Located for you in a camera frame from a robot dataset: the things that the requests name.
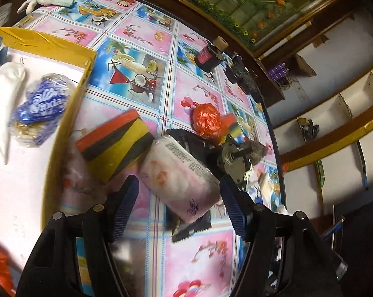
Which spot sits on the artificial flower display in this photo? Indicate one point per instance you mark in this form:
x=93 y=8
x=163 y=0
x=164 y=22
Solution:
x=236 y=0

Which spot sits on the black device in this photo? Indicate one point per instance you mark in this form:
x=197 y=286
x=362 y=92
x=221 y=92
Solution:
x=242 y=77

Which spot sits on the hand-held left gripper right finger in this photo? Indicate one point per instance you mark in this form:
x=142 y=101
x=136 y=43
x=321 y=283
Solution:
x=233 y=210

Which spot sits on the yellow cardboard box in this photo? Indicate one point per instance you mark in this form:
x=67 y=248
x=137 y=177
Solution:
x=19 y=191

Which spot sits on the grey steel wool scrubber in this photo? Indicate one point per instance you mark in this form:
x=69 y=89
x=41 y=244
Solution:
x=257 y=151

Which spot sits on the pink tissue pack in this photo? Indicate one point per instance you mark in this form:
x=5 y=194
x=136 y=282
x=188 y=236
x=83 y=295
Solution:
x=177 y=179

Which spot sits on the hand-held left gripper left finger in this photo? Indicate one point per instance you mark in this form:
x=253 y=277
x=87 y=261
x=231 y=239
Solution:
x=126 y=204

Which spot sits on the white sock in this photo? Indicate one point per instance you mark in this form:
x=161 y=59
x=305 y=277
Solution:
x=3 y=99

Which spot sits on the black foil packet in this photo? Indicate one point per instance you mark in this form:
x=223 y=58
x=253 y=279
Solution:
x=202 y=148

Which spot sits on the purple bottle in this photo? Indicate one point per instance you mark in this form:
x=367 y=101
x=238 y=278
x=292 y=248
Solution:
x=277 y=75
x=277 y=67

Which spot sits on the black bottle with cork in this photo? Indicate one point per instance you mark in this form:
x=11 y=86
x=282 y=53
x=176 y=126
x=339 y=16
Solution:
x=206 y=57

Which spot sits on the small rainbow striped sponge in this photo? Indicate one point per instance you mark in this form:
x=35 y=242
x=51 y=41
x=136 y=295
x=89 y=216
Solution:
x=236 y=130

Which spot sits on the blue tissue packet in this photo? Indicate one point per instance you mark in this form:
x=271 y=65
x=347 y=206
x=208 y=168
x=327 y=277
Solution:
x=44 y=102

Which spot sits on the red black yellow striped sponge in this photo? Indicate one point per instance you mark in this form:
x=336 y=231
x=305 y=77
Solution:
x=118 y=148

